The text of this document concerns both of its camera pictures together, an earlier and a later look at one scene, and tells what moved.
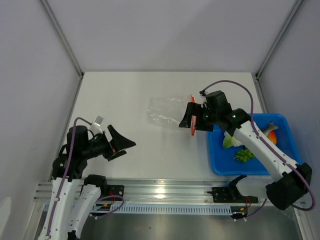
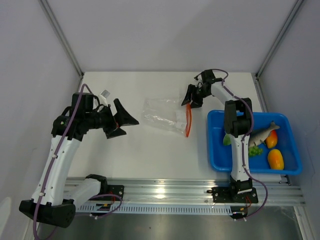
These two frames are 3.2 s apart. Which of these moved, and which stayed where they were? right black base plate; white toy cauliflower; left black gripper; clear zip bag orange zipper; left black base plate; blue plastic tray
Moved: clear zip bag orange zipper; left black gripper
Stayed: white toy cauliflower; right black base plate; left black base plate; blue plastic tray
